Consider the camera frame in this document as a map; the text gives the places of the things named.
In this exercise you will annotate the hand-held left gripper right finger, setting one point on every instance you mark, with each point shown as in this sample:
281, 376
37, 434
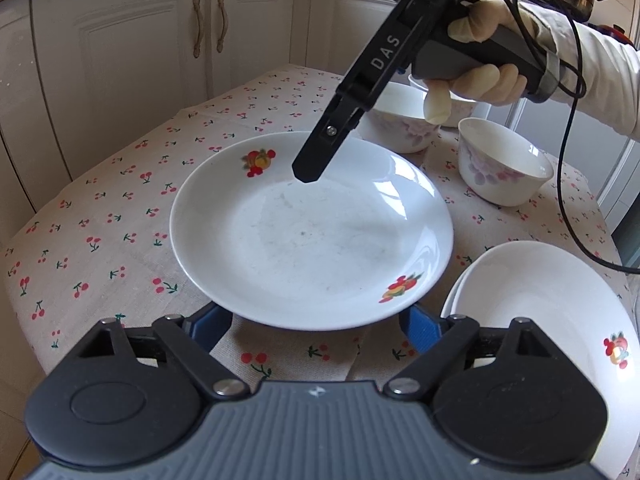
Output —
420, 330

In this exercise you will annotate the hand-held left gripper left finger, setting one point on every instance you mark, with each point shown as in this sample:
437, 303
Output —
207, 330

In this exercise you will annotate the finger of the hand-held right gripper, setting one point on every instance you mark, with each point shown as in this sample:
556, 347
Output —
361, 117
312, 160

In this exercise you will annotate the person's right forearm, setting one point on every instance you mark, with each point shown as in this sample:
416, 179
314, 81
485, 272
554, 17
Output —
600, 70

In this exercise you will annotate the person's right hand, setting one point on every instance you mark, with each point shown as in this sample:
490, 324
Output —
480, 85

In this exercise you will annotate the white floral bowl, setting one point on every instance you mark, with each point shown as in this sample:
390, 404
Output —
462, 114
400, 130
500, 175

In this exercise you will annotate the cherry print tablecloth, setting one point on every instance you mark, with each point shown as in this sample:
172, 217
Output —
100, 220

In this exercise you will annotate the stained white fruit-print plate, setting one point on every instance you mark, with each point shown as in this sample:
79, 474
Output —
445, 307

